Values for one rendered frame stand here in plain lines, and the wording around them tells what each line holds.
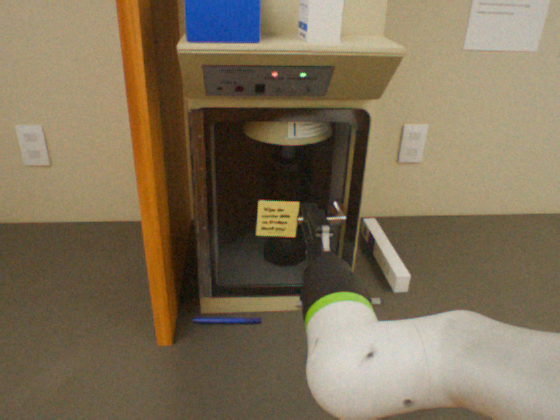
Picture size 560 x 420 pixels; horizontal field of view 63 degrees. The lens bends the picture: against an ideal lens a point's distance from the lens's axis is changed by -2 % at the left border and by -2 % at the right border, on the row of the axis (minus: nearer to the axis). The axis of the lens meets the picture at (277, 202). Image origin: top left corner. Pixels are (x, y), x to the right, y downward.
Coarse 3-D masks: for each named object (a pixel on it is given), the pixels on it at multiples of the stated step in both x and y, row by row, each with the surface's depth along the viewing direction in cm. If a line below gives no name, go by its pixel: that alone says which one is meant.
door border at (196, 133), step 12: (192, 132) 78; (204, 132) 79; (204, 144) 80; (192, 156) 80; (204, 156) 81; (192, 168) 81; (204, 168) 82; (204, 180) 83; (192, 192) 83; (204, 192) 84; (204, 204) 85; (204, 216) 86; (204, 228) 87; (204, 240) 89; (204, 252) 90; (204, 264) 91; (204, 276) 93; (204, 288) 94
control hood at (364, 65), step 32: (192, 64) 65; (224, 64) 66; (256, 64) 66; (288, 64) 66; (320, 64) 67; (352, 64) 67; (384, 64) 67; (192, 96) 74; (224, 96) 74; (256, 96) 75; (288, 96) 75; (352, 96) 76
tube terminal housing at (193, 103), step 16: (272, 0) 71; (288, 0) 71; (352, 0) 72; (368, 0) 72; (384, 0) 72; (272, 16) 72; (288, 16) 72; (352, 16) 73; (368, 16) 73; (384, 16) 73; (272, 32) 73; (288, 32) 73; (352, 32) 74; (368, 32) 74; (368, 112) 81; (368, 144) 84; (208, 304) 97; (224, 304) 98; (240, 304) 98; (256, 304) 99; (272, 304) 99; (288, 304) 99
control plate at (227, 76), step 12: (204, 72) 67; (216, 72) 67; (228, 72) 67; (240, 72) 67; (252, 72) 68; (264, 72) 68; (288, 72) 68; (300, 72) 68; (312, 72) 68; (324, 72) 68; (216, 84) 70; (228, 84) 71; (240, 84) 71; (252, 84) 71; (276, 84) 71; (288, 84) 71; (300, 84) 71; (312, 84) 71; (324, 84) 72; (324, 96) 75
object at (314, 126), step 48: (240, 144) 80; (288, 144) 81; (336, 144) 81; (240, 192) 84; (288, 192) 85; (336, 192) 86; (240, 240) 89; (288, 240) 90; (336, 240) 91; (240, 288) 95; (288, 288) 96
